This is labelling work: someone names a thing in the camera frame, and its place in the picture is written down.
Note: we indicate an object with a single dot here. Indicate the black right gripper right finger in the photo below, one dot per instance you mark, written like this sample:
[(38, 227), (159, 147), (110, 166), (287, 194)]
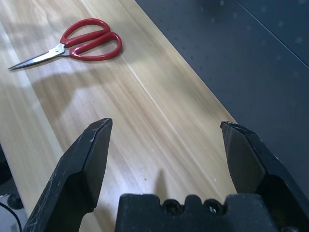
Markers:
[(256, 159)]

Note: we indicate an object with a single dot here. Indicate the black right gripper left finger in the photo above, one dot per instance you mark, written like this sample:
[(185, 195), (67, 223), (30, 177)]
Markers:
[(72, 174)]

